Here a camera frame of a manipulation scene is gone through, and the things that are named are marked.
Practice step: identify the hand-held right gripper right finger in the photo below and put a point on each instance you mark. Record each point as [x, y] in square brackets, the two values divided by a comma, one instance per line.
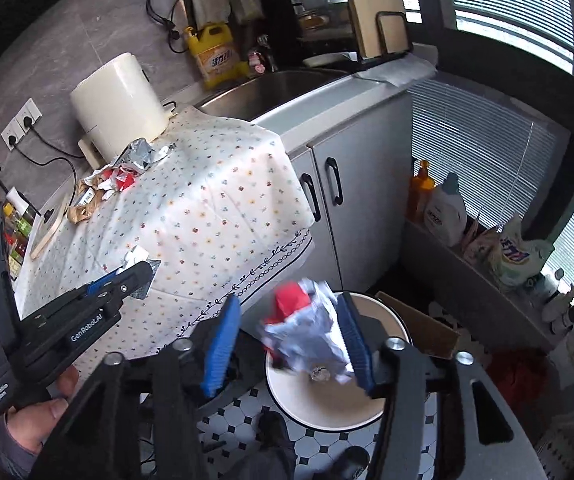
[356, 345]

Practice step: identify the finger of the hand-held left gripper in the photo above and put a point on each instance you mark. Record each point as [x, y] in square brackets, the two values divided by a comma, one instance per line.
[101, 285]
[134, 280]

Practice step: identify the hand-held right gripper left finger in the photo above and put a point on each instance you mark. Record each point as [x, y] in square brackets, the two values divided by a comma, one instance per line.
[222, 345]

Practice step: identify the small white silver wrapper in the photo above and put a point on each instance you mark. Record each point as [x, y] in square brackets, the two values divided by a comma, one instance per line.
[134, 256]

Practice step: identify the red white paper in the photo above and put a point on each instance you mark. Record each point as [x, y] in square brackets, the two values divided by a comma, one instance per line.
[307, 330]

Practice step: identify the cream round trash bin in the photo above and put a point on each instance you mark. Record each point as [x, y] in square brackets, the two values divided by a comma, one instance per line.
[317, 405]

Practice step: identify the red snack wrapper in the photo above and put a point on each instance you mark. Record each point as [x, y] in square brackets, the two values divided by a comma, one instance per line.
[119, 180]

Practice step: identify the person's left hand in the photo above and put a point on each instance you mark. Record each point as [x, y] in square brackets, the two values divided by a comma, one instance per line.
[32, 422]

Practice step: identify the crumpled foil ball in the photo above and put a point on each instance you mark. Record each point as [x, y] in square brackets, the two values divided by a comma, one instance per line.
[320, 374]

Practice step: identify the crumpled brown paper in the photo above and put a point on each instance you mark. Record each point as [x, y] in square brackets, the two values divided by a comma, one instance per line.
[81, 211]

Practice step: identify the brown cardboard box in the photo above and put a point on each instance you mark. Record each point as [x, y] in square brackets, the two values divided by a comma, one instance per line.
[432, 332]

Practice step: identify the beige kettle base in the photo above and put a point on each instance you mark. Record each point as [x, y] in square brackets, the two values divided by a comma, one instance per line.
[49, 227]

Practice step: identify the black shoe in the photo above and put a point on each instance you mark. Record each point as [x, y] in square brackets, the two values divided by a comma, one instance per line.
[348, 464]
[273, 427]

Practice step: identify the floral white tablecloth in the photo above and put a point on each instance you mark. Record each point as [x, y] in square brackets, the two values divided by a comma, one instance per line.
[207, 200]

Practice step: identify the grey low ledge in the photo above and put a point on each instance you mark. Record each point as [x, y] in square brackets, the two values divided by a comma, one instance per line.
[457, 285]

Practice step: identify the white spout oil bottle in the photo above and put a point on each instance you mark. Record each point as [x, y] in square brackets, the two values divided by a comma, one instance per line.
[17, 199]

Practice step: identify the silver foil wrapper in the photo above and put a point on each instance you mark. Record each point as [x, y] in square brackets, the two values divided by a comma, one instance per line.
[139, 155]

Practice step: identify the person's dark trouser leg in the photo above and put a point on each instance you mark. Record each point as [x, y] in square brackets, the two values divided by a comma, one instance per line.
[262, 466]

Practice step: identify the floral pouch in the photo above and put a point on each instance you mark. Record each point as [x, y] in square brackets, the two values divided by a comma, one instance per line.
[478, 247]

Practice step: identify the white laundry detergent bottle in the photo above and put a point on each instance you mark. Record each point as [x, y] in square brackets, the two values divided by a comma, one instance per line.
[448, 212]

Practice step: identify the orange pump bottle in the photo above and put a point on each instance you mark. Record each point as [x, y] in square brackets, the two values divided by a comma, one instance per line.
[421, 195]

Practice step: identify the red cloth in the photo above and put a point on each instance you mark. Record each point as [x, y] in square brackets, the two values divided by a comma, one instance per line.
[519, 375]

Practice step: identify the cream air fryer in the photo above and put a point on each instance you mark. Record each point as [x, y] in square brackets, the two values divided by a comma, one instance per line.
[117, 100]

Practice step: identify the green white refill bag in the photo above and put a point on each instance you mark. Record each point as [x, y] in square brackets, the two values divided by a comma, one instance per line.
[519, 257]

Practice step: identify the white spray bottles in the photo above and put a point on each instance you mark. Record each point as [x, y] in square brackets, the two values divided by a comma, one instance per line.
[562, 305]

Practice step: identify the white kitchen cabinet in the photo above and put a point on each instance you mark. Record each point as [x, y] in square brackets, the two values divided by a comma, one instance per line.
[367, 135]

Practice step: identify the steel kitchen sink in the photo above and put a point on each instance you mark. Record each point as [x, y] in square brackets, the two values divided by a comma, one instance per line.
[272, 90]

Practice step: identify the yellow detergent bottle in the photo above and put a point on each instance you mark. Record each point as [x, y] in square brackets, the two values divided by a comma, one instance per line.
[217, 57]

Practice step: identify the white window blinds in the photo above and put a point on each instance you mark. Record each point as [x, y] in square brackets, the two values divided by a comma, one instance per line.
[497, 135]

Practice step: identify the chrome faucet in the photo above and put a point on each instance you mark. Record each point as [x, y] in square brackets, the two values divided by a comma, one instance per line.
[265, 52]

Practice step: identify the white plastic sheet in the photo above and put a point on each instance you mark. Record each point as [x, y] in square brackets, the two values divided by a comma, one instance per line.
[397, 67]

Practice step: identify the black dish rack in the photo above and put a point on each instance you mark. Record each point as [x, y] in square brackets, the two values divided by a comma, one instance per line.
[287, 15]

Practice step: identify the black cutting board holder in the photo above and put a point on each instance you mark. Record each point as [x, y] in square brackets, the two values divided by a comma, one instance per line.
[394, 15]

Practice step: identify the wooden cutting board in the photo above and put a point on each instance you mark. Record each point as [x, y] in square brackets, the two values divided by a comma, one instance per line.
[372, 5]

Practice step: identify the white wall outlet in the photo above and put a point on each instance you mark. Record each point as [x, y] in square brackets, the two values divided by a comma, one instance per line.
[19, 122]

